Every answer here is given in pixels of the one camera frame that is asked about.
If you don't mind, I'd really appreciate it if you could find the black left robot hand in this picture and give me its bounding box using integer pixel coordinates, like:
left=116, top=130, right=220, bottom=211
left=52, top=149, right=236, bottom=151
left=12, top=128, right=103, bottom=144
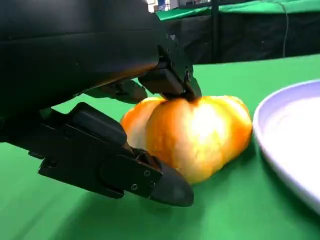
left=0, top=0, right=202, bottom=208

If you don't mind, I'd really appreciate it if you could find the orange white toy bread roll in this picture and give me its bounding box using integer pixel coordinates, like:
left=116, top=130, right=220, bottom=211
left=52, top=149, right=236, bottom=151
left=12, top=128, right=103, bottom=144
left=119, top=94, right=253, bottom=186

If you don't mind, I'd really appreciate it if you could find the black vertical pole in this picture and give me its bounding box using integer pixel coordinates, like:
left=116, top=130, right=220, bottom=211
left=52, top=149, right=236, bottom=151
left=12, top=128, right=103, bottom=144
left=211, top=0, right=221, bottom=64

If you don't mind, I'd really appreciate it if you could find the black curtain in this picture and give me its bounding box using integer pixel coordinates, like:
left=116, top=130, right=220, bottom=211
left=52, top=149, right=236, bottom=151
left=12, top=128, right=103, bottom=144
left=159, top=11, right=320, bottom=66

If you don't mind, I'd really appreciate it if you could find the green cloth on neighbouring table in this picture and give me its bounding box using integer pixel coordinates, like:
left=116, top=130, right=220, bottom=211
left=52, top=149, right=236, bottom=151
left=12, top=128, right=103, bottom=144
left=154, top=0, right=320, bottom=21

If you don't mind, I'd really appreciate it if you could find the lilac plate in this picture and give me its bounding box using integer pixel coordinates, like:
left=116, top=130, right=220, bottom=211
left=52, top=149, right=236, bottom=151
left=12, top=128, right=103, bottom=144
left=252, top=79, right=320, bottom=216

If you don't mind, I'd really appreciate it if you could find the thin hanging cable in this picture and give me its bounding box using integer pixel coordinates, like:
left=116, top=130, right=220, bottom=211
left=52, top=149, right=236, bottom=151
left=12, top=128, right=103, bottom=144
left=281, top=0, right=290, bottom=59

